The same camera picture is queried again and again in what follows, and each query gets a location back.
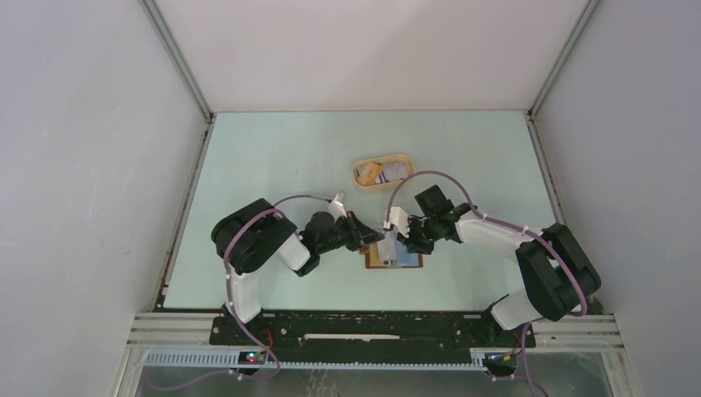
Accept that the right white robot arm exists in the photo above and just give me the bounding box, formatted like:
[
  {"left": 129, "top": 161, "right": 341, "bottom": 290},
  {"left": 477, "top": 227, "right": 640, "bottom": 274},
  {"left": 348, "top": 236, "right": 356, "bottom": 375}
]
[{"left": 384, "top": 185, "right": 602, "bottom": 346}]

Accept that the beige oval tray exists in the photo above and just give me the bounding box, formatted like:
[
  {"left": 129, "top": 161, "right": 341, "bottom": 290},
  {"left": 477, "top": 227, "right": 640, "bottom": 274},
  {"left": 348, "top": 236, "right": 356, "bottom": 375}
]
[{"left": 352, "top": 153, "right": 415, "bottom": 193}]

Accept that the aluminium frame rail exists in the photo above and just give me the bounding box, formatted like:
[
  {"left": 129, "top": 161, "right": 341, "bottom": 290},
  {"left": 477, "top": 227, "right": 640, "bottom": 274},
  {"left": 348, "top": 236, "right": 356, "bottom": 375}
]
[{"left": 126, "top": 313, "right": 625, "bottom": 353}]

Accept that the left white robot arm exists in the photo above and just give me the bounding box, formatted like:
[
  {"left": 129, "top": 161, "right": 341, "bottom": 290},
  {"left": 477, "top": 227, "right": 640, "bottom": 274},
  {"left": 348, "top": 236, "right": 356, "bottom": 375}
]
[{"left": 211, "top": 198, "right": 384, "bottom": 345}]

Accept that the silver VIP credit card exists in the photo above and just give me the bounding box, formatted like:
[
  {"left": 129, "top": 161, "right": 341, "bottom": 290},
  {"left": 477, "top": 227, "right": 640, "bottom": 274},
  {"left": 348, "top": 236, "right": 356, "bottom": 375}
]
[{"left": 377, "top": 231, "right": 397, "bottom": 265}]

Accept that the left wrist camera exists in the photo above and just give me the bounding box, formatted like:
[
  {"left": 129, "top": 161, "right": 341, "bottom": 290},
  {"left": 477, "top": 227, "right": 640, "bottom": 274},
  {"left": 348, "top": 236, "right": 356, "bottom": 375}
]
[{"left": 328, "top": 191, "right": 347, "bottom": 218}]

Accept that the brown leather card holder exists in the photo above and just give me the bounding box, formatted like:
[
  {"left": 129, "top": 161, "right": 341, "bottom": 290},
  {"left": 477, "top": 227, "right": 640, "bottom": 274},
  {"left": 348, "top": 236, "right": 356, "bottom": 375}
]
[{"left": 360, "top": 242, "right": 424, "bottom": 270}]

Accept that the gold credit card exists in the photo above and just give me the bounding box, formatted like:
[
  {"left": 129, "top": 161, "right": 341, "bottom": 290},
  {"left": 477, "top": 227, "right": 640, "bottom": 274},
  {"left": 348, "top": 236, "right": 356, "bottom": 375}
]
[{"left": 355, "top": 161, "right": 383, "bottom": 186}]

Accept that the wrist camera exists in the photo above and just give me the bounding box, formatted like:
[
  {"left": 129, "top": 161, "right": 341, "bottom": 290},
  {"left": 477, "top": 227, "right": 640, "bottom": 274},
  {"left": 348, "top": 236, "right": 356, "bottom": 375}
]
[
  {"left": 383, "top": 207, "right": 409, "bottom": 231},
  {"left": 328, "top": 191, "right": 347, "bottom": 218}
]

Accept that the grey cable duct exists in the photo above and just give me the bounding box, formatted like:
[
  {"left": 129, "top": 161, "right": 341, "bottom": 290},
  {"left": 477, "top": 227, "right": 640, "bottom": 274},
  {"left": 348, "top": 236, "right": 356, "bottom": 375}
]
[{"left": 142, "top": 349, "right": 515, "bottom": 371}]

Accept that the silver card in tray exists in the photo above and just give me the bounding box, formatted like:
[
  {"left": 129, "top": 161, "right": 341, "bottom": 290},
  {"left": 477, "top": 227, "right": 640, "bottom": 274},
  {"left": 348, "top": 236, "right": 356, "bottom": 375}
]
[{"left": 382, "top": 161, "right": 409, "bottom": 183}]

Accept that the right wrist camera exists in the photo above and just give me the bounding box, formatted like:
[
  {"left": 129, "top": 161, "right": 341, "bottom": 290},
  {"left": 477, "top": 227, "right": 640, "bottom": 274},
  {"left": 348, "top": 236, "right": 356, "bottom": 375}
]
[{"left": 383, "top": 207, "right": 409, "bottom": 231}]

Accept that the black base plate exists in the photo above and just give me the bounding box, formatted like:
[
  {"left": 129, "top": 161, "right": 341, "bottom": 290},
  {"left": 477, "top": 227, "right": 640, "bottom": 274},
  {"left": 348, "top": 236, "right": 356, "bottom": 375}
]
[{"left": 209, "top": 309, "right": 536, "bottom": 364}]

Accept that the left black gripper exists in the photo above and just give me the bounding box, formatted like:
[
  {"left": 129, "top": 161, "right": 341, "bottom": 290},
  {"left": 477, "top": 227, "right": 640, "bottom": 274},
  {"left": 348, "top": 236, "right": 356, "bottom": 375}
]
[{"left": 317, "top": 210, "right": 384, "bottom": 255}]

